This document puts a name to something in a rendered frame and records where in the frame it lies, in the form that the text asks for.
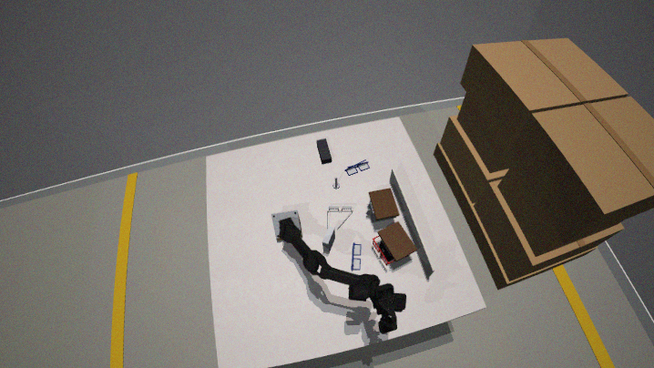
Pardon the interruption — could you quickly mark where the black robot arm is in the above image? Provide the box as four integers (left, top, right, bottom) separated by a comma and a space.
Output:
279, 218, 406, 312

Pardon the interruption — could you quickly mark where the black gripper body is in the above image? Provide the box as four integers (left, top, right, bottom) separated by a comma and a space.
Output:
372, 283, 396, 333

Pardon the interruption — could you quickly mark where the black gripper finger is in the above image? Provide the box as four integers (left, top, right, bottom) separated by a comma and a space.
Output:
378, 295, 396, 318
380, 316, 397, 330

